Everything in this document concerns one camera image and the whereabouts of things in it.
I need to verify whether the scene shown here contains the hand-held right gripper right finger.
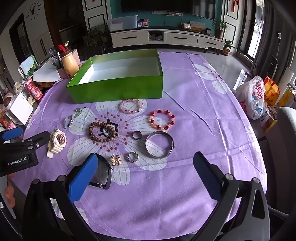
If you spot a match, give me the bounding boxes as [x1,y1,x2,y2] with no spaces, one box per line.
[193,151,271,241]

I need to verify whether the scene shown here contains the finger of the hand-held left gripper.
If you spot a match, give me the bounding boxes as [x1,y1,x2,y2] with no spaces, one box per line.
[0,126,25,143]
[23,131,51,149]

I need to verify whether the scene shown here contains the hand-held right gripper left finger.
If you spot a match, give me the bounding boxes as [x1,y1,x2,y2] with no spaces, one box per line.
[22,153,102,241]

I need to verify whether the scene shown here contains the black wrist watch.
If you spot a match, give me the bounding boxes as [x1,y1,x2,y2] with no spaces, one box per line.
[89,153,113,190]

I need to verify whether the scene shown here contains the brown wooden bead bracelet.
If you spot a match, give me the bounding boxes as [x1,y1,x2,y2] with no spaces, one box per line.
[89,121,116,143]

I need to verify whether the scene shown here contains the silver bangle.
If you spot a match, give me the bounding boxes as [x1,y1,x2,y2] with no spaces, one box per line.
[145,131,175,159]

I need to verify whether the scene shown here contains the green cardboard box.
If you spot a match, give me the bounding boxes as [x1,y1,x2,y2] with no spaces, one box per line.
[66,49,164,104]

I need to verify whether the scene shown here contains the person's left hand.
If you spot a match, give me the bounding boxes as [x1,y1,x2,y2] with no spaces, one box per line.
[5,173,16,209]

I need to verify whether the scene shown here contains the white card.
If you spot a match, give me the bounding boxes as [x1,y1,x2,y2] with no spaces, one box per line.
[9,93,34,126]

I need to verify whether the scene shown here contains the purple floral tablecloth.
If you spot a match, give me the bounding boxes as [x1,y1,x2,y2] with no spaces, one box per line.
[9,51,269,234]

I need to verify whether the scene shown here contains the pink snack can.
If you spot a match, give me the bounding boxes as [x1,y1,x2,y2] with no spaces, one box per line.
[25,78,43,100]

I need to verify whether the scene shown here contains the green and white pack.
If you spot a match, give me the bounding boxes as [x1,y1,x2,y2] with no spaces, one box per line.
[18,55,38,78]

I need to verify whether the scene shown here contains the pink box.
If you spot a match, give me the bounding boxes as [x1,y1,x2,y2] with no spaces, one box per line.
[58,67,72,79]

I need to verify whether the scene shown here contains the cream bottle with brown lid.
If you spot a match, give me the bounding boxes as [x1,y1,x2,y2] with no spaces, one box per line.
[57,44,80,78]

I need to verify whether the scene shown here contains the grey chair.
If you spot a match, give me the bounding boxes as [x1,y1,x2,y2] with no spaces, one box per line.
[266,107,296,232]

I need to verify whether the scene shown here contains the white printed plastic bag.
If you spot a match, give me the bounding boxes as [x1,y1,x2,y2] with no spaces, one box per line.
[235,75,266,120]

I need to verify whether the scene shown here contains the yellow paper bag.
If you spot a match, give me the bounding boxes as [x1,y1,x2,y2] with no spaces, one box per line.
[264,76,280,105]

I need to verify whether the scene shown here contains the large dark potted plant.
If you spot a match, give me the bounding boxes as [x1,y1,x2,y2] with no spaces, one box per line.
[83,28,109,54]

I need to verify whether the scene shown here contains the small green potted plant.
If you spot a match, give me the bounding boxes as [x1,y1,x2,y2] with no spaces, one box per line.
[222,39,236,56]

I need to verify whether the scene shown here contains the white television cabinet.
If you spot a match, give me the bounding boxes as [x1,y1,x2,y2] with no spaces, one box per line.
[110,29,226,55]

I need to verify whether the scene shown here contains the tall green potted plant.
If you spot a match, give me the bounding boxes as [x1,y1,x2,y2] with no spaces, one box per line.
[213,19,229,40]

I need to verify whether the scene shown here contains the clear storage bin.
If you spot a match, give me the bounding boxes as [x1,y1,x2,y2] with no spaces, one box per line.
[107,16,139,32]

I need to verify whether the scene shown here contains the white desk calendar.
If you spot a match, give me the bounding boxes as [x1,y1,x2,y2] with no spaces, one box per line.
[190,21,206,32]

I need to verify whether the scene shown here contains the grey curtain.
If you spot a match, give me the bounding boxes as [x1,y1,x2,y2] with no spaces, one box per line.
[251,0,296,77]

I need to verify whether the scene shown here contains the flat screen television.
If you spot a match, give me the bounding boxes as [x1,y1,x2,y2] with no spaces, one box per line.
[121,0,216,20]

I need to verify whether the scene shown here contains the red and peach bead bracelet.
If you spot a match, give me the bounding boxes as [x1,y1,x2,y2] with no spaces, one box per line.
[149,109,176,131]

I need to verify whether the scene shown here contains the pink bead bracelet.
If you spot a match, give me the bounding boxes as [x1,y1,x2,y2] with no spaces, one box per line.
[119,98,144,114]

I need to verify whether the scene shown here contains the black wall clock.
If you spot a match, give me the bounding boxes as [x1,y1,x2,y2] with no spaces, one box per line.
[29,1,41,19]

